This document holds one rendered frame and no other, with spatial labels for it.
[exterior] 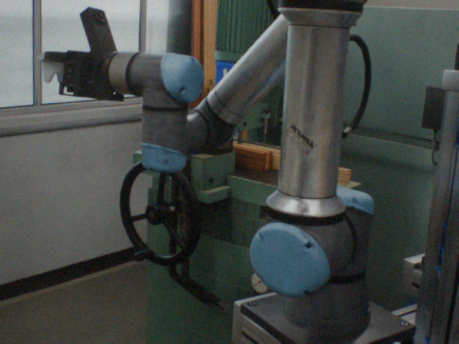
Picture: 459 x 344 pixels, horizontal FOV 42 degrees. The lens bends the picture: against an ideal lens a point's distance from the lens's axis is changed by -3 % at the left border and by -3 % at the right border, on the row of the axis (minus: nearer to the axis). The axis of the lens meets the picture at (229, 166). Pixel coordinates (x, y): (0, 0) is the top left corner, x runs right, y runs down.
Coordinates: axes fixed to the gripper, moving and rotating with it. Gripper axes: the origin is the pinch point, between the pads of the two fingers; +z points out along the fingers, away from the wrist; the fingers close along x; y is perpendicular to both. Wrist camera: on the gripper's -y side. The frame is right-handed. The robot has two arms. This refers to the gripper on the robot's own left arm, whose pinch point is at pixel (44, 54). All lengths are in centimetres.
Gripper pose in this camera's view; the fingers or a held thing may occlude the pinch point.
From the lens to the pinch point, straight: 120.6
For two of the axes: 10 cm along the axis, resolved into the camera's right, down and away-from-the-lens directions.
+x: 5.2, -0.5, 8.5
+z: -8.5, -1.6, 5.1
